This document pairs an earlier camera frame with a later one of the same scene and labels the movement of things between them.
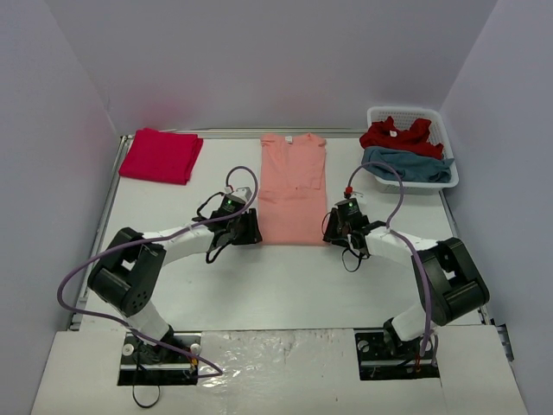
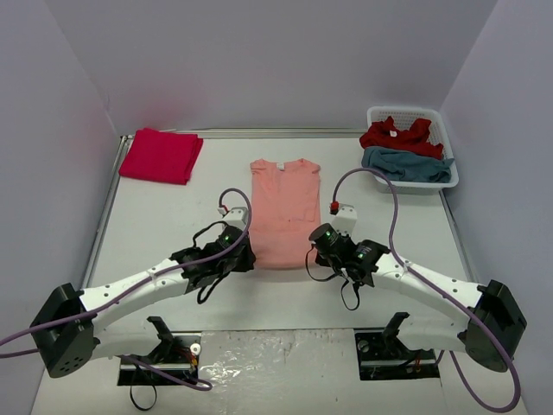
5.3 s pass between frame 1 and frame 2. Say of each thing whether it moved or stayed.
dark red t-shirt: stayed
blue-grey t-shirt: stayed
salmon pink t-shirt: moved
